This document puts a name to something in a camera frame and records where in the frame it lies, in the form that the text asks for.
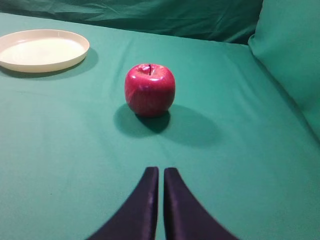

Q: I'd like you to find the pale yellow plate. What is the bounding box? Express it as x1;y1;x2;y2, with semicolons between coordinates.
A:
0;29;90;73

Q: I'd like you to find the red apple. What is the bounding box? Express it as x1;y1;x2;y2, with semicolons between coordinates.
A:
124;63;176;117

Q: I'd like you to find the green table cloth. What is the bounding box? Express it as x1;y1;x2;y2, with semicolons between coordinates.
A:
0;13;320;240

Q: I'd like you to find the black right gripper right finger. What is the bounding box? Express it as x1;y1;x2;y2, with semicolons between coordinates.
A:
163;167;237;240

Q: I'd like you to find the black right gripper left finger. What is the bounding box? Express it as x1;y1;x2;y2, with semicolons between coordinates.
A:
89;166;159;240

